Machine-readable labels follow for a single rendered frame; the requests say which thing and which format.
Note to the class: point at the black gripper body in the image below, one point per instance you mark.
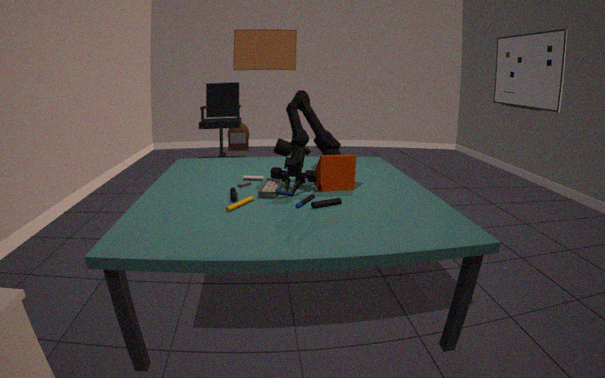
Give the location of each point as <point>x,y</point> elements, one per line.
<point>311,175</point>

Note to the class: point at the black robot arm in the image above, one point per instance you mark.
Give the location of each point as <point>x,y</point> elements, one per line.
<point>324,140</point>

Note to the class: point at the black keyboard with white keys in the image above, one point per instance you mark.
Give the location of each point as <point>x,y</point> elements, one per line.
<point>270,184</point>

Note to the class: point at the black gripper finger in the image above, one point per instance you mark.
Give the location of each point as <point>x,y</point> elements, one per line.
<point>286,180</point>
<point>298,181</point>

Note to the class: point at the blue stylus with pale tip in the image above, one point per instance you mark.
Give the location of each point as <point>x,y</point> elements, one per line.
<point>283,193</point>

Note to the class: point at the yellow cylinder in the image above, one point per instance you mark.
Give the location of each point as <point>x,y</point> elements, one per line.
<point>240,203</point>

